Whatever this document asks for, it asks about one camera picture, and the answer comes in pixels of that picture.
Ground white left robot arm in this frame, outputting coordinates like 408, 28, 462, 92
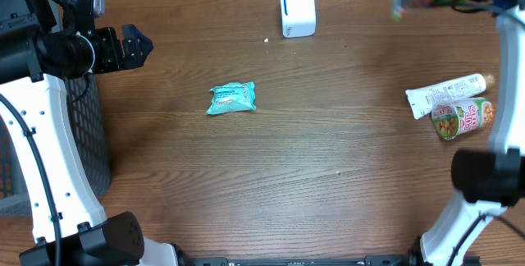
1, 0, 184, 266

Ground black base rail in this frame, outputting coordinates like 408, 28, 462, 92
189, 255, 428, 266

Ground grey plastic lattice basket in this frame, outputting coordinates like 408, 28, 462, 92
1, 73, 111, 217

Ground white conditioner tube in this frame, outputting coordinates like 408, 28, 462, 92
405, 73, 495, 120

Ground white barcode scanner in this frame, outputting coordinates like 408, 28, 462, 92
280, 0, 317, 39

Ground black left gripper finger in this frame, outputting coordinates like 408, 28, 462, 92
122, 25, 153, 53
123, 48, 153, 70

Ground teal foil packet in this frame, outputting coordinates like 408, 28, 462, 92
207, 82, 257, 115

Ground green cup noodles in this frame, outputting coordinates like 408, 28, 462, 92
431, 97, 495, 140

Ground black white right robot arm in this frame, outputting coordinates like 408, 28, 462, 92
408, 0, 524, 265

